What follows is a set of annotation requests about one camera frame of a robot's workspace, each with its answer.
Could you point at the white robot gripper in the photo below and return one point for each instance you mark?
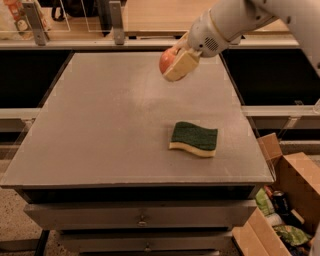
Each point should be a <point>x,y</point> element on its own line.
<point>204,39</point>

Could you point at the red apple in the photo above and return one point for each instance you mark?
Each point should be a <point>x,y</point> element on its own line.
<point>167,58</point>

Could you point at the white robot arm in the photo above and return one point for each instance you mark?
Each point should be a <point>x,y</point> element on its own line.
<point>227,20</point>

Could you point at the green and yellow sponge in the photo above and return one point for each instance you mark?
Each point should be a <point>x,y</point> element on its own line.
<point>194,139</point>

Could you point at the black bag on desk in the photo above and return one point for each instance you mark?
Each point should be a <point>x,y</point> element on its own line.
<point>73,8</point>

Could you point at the orange labelled bag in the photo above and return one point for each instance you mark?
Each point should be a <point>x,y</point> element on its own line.
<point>14,24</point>

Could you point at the open cardboard box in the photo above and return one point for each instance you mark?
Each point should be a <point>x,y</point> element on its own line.
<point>298,177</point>

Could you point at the upper grey drawer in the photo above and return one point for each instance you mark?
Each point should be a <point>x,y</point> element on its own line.
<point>192,214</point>

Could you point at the grey drawer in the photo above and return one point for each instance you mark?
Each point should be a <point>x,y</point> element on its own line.
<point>192,214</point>
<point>146,242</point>

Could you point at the green packet in box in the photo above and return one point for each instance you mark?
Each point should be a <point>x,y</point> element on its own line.
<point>264,203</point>

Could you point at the black can in box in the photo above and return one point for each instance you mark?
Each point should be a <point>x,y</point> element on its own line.
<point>280,202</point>

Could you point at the lower grey drawer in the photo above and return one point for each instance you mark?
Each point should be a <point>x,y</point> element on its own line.
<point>146,242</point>

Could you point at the green leafy packet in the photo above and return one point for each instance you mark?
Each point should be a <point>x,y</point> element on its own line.
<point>292,235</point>

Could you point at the middle metal bracket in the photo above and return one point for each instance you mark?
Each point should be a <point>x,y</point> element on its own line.
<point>117,22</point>

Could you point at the metal bracket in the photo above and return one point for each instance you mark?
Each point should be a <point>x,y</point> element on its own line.
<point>117,22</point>
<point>33,13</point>

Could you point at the left metal bracket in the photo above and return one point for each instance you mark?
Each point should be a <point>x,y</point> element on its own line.
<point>33,13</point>

